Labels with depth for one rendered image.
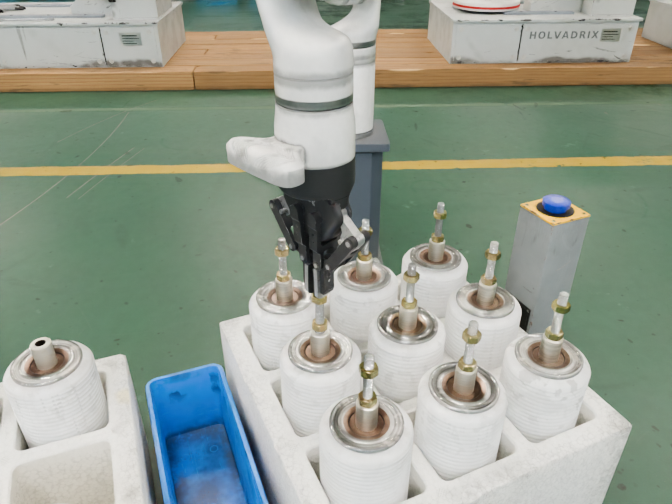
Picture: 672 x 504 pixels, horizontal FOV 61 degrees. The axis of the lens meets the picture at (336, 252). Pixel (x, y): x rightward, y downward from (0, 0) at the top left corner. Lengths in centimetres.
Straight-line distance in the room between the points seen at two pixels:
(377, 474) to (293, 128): 33
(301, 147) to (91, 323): 79
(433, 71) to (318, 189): 212
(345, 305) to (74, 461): 37
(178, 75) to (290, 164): 217
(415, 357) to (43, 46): 240
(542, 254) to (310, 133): 48
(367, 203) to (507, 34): 169
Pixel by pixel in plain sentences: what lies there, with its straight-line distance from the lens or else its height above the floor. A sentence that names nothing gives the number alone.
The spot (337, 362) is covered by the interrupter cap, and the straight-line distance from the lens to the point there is 66.
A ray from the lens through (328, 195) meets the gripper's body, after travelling 53.
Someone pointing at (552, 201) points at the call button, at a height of 33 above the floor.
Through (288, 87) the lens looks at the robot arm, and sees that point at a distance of 50.
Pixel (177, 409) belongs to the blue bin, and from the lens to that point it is 91.
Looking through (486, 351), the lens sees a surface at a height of 21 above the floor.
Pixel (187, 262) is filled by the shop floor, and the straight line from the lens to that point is 134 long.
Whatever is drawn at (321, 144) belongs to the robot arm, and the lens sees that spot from 51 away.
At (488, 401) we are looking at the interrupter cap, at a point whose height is 25.
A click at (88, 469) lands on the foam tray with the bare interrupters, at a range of 76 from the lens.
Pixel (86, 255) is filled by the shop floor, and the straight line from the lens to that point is 144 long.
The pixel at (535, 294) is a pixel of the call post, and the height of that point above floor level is 19.
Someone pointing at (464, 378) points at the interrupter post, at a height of 27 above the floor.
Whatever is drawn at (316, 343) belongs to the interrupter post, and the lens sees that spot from 66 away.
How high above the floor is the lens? 70
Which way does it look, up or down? 32 degrees down
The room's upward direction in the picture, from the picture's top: straight up
